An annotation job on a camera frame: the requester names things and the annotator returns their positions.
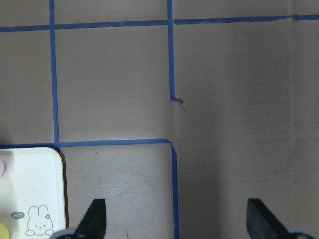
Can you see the pink plastic cup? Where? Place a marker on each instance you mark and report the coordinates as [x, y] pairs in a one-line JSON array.
[[2, 167]]

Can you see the cream bunny print tray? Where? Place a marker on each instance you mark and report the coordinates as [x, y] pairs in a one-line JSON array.
[[32, 202]]

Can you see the yellow plastic cup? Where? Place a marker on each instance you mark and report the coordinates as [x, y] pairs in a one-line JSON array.
[[4, 232]]

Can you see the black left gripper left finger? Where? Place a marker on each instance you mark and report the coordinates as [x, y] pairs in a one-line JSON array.
[[94, 222]]

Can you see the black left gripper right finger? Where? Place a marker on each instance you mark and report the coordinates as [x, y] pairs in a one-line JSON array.
[[261, 222]]

